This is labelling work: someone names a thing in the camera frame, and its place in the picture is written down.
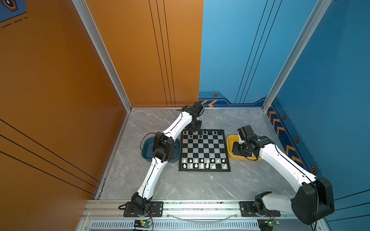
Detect white chess pieces row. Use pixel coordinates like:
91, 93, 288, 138
179, 157, 230, 171

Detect teal plastic tray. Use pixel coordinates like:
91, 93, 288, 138
141, 137, 181, 163

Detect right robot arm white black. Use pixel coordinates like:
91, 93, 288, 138
233, 125, 335, 225

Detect yellow plastic tray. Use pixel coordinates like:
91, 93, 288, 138
226, 135, 262, 161

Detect aluminium mounting rail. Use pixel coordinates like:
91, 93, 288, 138
76, 199, 330, 231

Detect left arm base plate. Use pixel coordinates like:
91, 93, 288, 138
123, 201, 164, 218

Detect black chess pieces on board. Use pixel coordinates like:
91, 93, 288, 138
182, 130, 224, 139

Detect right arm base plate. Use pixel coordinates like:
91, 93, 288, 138
239, 201, 281, 217

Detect black white chessboard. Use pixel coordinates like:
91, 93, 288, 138
179, 130, 231, 172

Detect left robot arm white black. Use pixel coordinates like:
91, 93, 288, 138
130, 102, 204, 216

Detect left green circuit board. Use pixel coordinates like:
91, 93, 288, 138
133, 220, 153, 231

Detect right circuit board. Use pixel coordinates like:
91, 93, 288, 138
258, 219, 280, 231

